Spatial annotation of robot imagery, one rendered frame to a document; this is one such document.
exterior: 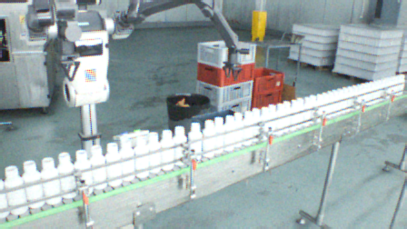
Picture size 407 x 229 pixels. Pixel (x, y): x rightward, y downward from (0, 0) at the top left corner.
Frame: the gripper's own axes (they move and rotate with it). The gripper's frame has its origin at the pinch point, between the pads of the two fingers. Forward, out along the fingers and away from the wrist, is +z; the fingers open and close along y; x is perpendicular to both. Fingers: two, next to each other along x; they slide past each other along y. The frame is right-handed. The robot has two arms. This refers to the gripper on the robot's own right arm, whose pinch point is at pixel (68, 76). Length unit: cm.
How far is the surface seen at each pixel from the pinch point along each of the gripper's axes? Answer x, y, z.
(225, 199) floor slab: 140, -59, 139
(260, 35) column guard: 805, -666, 106
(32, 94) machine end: 43, -350, 109
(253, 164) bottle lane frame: 81, 21, 50
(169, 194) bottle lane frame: 32, 21, 49
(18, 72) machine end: 29, -355, 78
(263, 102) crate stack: 298, -169, 108
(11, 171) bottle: -25.9, 17.3, 23.5
